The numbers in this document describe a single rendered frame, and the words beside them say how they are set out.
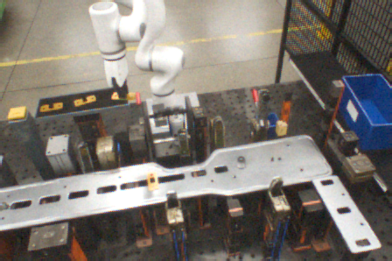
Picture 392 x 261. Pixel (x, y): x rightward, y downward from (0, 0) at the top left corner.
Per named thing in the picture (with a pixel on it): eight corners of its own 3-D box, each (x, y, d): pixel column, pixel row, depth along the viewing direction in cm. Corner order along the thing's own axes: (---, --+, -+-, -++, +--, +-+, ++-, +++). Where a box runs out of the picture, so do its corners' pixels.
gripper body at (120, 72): (107, 43, 115) (113, 70, 123) (97, 59, 107) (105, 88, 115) (128, 43, 114) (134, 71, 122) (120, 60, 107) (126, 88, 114)
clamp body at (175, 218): (172, 277, 131) (162, 229, 107) (168, 247, 140) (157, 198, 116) (195, 271, 132) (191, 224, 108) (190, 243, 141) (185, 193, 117)
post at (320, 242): (315, 251, 136) (332, 211, 116) (304, 228, 144) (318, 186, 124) (331, 249, 136) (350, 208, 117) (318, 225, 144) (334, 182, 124)
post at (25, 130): (45, 191, 164) (7, 123, 134) (47, 179, 169) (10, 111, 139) (61, 187, 165) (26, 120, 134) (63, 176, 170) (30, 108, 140)
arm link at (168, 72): (155, 81, 177) (148, 39, 160) (189, 84, 174) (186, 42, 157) (148, 95, 169) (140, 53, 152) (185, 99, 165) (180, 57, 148)
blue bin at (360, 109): (361, 151, 130) (372, 125, 121) (334, 100, 152) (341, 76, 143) (405, 148, 130) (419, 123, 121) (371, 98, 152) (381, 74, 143)
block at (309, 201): (291, 254, 136) (304, 215, 116) (281, 229, 144) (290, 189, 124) (314, 249, 137) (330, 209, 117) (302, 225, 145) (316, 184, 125)
